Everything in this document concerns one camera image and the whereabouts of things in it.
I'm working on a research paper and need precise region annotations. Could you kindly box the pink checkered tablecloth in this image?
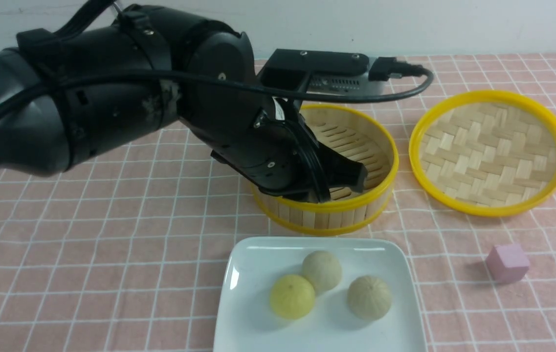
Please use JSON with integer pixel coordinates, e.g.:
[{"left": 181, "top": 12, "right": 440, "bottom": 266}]
[{"left": 0, "top": 53, "right": 556, "bottom": 352}]

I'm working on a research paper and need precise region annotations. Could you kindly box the yellow steamed bun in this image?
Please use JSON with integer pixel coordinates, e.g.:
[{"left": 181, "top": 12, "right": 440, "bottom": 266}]
[{"left": 269, "top": 274, "right": 316, "bottom": 320}]

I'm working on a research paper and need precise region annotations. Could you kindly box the white square plate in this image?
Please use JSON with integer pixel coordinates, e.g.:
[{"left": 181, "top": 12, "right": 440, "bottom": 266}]
[{"left": 213, "top": 237, "right": 428, "bottom": 352}]

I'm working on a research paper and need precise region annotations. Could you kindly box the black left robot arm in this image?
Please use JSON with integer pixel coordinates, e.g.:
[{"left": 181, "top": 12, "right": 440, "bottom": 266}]
[{"left": 0, "top": 5, "right": 367, "bottom": 202}]

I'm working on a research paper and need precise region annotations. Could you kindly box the yellow rimmed woven steamer lid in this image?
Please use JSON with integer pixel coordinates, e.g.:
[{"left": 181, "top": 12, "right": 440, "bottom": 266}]
[{"left": 409, "top": 90, "right": 556, "bottom": 218}]

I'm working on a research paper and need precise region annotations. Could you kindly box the pink cube block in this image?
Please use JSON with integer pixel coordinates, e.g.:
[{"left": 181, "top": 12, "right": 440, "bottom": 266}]
[{"left": 485, "top": 243, "right": 530, "bottom": 285}]

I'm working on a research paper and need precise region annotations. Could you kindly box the black cable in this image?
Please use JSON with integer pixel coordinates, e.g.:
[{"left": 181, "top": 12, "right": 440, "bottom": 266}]
[{"left": 0, "top": 0, "right": 435, "bottom": 162}]

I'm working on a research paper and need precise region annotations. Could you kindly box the beige steamed bun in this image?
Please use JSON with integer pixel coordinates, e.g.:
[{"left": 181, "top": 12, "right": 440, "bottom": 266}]
[{"left": 347, "top": 275, "right": 393, "bottom": 321}]

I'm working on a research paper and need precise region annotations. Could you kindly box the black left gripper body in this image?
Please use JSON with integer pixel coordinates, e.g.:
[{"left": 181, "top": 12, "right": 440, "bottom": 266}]
[{"left": 183, "top": 32, "right": 330, "bottom": 202}]

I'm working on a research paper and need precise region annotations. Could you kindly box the yellow rimmed bamboo steamer basket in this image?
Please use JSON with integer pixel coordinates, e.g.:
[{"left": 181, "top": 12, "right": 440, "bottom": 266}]
[{"left": 252, "top": 104, "right": 399, "bottom": 237}]

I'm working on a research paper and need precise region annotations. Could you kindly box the white steamed bun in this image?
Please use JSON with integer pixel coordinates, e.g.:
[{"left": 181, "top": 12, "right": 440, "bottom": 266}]
[{"left": 301, "top": 250, "right": 343, "bottom": 295}]

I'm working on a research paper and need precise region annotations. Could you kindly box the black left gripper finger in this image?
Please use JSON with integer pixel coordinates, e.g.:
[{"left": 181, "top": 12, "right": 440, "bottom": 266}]
[{"left": 315, "top": 142, "right": 368, "bottom": 194}]

